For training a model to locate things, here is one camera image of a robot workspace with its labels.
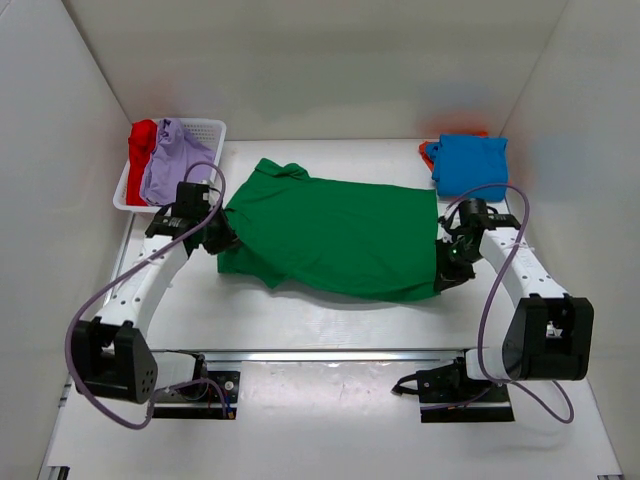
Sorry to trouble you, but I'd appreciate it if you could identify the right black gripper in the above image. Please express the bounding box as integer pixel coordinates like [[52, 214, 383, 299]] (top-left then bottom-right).
[[434, 237, 484, 292]]

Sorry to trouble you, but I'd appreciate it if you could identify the blue folded t shirt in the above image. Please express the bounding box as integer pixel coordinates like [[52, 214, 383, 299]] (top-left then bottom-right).
[[428, 135, 509, 203]]

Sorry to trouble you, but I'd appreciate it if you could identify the lilac t shirt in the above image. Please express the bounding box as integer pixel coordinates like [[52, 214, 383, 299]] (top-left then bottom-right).
[[139, 118, 216, 206]]

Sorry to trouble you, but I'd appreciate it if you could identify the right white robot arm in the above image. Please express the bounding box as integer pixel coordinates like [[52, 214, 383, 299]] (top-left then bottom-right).
[[434, 198, 594, 401]]

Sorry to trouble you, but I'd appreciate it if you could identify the aluminium table rail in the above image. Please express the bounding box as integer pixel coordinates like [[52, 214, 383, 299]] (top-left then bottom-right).
[[149, 349, 471, 363]]

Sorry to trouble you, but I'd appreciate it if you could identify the green t shirt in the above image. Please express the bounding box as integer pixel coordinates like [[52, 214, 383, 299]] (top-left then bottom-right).
[[217, 158, 438, 303]]

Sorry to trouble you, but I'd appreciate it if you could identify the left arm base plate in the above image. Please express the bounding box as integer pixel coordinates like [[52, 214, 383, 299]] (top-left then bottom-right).
[[153, 361, 241, 421]]

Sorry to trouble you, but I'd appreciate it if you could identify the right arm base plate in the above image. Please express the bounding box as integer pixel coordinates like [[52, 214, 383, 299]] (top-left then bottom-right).
[[391, 357, 515, 424]]

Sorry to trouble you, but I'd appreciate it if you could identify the orange folded t shirt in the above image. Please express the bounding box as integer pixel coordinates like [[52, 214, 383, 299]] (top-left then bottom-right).
[[418, 130, 489, 173]]

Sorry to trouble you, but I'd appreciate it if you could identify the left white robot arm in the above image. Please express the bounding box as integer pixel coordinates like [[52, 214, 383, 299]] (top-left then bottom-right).
[[66, 182, 240, 404]]

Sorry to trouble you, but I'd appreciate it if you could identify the red t shirt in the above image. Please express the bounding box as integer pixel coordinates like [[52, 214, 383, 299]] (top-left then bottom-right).
[[126, 119, 157, 206]]

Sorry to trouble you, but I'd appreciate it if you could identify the white plastic laundry basket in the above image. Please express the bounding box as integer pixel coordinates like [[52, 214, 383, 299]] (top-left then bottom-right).
[[112, 118, 227, 214]]

